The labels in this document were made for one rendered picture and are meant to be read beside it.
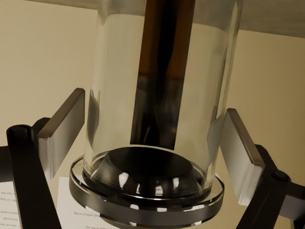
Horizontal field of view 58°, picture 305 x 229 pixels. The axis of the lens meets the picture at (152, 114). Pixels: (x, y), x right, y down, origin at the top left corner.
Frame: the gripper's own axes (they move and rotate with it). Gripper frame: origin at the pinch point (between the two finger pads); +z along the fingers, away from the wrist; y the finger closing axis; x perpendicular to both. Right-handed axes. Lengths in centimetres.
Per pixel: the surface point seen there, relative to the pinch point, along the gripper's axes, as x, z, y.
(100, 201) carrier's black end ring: -1.8, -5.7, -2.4
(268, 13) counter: 5.8, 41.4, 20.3
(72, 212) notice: -58, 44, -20
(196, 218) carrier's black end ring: -2.3, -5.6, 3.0
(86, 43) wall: -9, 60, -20
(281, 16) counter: 5.5, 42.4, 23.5
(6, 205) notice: -58, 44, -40
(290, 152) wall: -32, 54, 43
